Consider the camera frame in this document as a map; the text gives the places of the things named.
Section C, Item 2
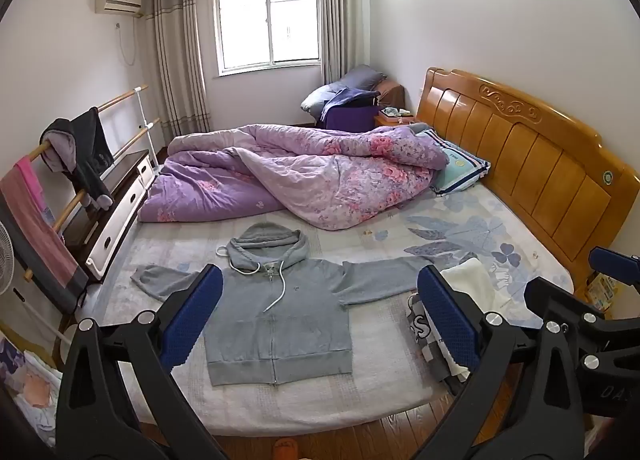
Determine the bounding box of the gray white printed garment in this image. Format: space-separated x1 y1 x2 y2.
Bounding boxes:
406 290 471 384

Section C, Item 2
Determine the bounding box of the brown chair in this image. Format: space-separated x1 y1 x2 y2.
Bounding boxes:
375 79 407 109

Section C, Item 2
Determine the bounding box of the window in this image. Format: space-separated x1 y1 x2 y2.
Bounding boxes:
212 0 321 77

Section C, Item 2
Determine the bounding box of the black white low cabinet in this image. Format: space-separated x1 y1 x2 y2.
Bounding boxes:
62 149 157 284

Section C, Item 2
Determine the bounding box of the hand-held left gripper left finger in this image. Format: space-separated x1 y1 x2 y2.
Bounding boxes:
55 263 231 460

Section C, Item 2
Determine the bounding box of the pale floral bed sheet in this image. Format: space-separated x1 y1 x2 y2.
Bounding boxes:
82 180 576 437

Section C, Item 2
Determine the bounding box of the yellow box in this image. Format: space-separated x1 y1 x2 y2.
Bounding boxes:
585 271 617 312

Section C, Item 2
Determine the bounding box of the dark hanging jacket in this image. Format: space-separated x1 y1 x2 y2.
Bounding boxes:
40 107 116 211

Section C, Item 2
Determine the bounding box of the wooden nightstand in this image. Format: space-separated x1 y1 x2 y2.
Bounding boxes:
374 108 419 129

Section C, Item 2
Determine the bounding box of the wooden bar clothes rack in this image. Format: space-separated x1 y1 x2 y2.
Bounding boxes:
22 85 162 282

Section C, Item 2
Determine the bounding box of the white air conditioner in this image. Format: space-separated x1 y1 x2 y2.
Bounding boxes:
95 0 144 18

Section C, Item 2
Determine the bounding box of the pink gray striped blanket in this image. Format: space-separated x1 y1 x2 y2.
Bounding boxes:
0 173 90 314

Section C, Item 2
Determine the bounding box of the air conditioner cord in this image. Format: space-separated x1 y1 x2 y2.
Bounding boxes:
115 23 139 67

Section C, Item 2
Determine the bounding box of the bright pink towel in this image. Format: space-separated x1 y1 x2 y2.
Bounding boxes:
16 157 49 221

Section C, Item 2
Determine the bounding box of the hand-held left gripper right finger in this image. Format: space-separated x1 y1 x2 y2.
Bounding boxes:
416 264 587 460

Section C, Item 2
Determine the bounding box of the gray striped curtain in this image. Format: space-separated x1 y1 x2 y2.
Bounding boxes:
319 0 374 86
142 0 213 138

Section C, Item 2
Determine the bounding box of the orange slipper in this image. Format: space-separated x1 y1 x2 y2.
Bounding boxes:
272 437 304 460

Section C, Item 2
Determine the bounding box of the wooden headboard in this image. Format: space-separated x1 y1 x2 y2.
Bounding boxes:
416 67 628 287

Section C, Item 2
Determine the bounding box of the white folded cloth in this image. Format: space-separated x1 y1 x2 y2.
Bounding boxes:
440 257 499 315

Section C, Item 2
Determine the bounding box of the white standing fan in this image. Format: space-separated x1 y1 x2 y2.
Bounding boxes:
0 220 22 299

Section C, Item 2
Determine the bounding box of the pile of pale fabric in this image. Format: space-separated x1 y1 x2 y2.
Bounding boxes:
0 330 64 447

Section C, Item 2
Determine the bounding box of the gray zip hoodie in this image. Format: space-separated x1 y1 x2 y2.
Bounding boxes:
131 221 426 387

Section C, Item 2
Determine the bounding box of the teal striped pillow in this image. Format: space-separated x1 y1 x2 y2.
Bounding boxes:
419 127 492 197

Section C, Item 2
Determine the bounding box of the dark purple blanket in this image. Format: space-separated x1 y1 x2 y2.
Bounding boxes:
316 88 382 131

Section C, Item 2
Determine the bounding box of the purple floral quilt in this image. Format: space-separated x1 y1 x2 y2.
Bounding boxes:
137 123 448 232

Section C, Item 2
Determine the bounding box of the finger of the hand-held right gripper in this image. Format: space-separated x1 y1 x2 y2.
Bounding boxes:
524 277 607 328
588 247 640 287

